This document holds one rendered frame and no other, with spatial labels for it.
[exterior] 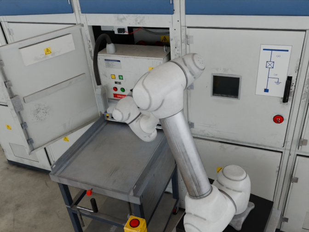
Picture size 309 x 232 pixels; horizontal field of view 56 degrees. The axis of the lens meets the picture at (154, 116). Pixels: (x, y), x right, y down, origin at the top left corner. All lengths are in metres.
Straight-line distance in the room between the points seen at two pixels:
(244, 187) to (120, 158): 0.85
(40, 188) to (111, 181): 1.53
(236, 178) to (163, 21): 0.99
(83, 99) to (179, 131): 1.26
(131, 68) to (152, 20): 0.35
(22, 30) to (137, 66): 0.96
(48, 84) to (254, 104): 1.33
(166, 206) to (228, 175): 1.18
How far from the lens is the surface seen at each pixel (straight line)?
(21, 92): 2.02
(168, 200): 2.51
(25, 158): 3.39
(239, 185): 1.36
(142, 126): 1.59
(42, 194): 3.12
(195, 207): 1.25
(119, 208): 2.51
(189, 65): 1.12
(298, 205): 2.34
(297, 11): 1.65
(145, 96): 1.01
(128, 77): 1.99
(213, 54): 1.75
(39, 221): 2.90
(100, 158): 1.94
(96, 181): 1.78
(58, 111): 2.17
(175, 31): 1.80
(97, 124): 2.21
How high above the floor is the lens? 2.05
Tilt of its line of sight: 32 degrees down
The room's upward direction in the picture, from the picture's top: 6 degrees counter-clockwise
